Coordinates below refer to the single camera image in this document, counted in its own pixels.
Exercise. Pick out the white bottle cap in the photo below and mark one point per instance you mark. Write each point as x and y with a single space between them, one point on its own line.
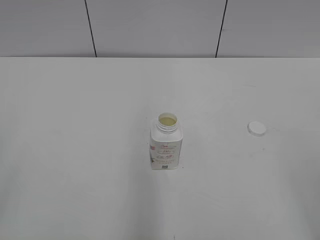
256 128

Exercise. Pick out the white yili changqing bottle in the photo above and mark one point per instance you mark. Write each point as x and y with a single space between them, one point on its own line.
165 144

